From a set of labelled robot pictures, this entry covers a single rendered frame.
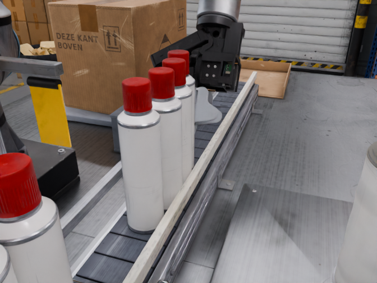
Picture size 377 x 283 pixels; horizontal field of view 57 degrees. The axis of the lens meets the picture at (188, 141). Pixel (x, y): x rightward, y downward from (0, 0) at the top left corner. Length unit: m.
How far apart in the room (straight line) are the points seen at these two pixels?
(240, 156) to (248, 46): 4.01
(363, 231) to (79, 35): 0.76
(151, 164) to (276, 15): 4.24
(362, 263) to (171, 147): 0.25
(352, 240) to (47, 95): 0.29
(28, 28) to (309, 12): 3.20
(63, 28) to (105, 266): 0.65
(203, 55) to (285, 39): 4.02
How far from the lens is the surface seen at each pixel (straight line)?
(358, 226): 0.34
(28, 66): 0.30
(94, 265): 0.46
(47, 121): 0.31
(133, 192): 0.45
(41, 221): 0.27
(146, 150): 0.41
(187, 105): 0.49
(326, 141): 0.88
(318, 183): 0.71
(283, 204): 0.55
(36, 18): 4.25
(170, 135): 0.45
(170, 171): 0.48
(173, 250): 0.46
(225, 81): 0.59
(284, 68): 1.40
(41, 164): 0.65
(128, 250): 0.47
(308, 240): 0.50
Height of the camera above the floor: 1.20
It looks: 27 degrees down
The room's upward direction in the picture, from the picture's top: straight up
